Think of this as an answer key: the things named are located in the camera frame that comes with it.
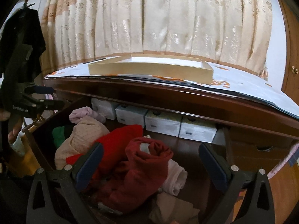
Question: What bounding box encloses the green underwear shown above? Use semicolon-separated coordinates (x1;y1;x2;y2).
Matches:
52;126;65;148

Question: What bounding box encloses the light pink underwear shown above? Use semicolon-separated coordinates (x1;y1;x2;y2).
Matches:
69;107;106;123

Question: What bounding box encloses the dark wooden desk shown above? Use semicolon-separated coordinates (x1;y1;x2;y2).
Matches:
44;76;298;147

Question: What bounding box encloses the shallow cardboard tray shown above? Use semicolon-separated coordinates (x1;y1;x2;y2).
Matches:
88;54;213;85

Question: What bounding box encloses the person's left hand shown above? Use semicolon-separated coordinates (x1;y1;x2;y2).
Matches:
1;109;23;144

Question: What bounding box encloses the dark red underwear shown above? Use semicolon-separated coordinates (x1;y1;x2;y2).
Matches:
95;137;173;213

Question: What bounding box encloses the white tissue box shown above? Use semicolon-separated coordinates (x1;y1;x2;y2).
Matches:
91;98;119;120
144;110;182;137
115;105;148;128
179;116;217;143

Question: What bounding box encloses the curtain tassel tieback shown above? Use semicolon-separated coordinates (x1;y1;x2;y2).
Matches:
259;60;269;81

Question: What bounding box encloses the wooden coat rack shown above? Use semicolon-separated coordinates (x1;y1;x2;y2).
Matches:
22;0;35;9

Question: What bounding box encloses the beige floral curtain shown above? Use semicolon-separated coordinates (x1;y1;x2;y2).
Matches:
41;0;272;75

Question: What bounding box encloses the bright red underwear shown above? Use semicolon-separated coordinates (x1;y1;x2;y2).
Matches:
67;124;143;189

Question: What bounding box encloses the white persimmon print tablecloth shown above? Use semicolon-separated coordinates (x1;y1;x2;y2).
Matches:
45;55;298;119

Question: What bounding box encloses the open wooden drawer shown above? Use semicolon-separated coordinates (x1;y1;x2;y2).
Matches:
24;96;234;224

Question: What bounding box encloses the black hanging garment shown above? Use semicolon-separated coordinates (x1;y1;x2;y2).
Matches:
1;8;46;100

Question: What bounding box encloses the black smartphone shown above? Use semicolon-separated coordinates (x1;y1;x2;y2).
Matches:
83;57;107;64

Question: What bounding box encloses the white dotted underwear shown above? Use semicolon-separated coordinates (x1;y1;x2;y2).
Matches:
136;138;187;196

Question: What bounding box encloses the brass door knob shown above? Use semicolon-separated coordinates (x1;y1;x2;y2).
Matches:
291;66;299;74

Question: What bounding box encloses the wooden door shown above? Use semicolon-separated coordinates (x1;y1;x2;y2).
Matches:
279;0;298;104

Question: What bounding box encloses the beige dotted underwear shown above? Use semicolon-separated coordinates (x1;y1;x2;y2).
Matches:
55;116;109;170

